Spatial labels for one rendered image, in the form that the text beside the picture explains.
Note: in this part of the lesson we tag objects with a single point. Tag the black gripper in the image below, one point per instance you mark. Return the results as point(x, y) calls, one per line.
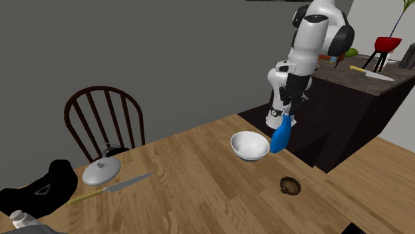
point(297, 83)

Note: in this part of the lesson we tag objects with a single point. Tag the blue bottle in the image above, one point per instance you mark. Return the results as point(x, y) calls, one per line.
point(280, 137)

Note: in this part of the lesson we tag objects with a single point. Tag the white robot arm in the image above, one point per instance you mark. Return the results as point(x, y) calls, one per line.
point(308, 39)

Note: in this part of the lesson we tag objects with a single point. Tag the dark wooden counter cabinet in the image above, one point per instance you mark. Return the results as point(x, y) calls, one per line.
point(353, 107)

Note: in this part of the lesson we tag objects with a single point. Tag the white bowl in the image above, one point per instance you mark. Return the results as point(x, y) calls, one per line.
point(249, 146)

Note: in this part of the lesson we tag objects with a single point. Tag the green vegetable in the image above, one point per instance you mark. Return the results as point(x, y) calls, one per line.
point(351, 52)

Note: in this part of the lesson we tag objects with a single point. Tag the red planter on black stand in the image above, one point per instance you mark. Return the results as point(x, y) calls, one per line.
point(387, 43)

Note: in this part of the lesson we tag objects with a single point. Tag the dark knife block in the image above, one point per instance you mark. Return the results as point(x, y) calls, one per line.
point(408, 58)

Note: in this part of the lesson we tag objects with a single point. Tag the black flat object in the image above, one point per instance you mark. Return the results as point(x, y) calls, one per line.
point(353, 229)

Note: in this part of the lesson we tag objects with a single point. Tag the grey round lid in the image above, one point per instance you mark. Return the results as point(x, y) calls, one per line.
point(101, 171)

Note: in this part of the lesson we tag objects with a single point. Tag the dark wooden chair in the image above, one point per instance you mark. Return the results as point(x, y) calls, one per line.
point(72, 108)

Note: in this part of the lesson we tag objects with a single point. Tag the black curved object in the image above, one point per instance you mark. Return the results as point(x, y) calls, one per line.
point(55, 188)

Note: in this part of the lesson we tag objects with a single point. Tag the grey flat object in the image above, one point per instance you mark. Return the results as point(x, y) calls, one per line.
point(32, 230)

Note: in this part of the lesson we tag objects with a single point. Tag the white salt shaker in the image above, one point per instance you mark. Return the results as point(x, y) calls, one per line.
point(22, 219)

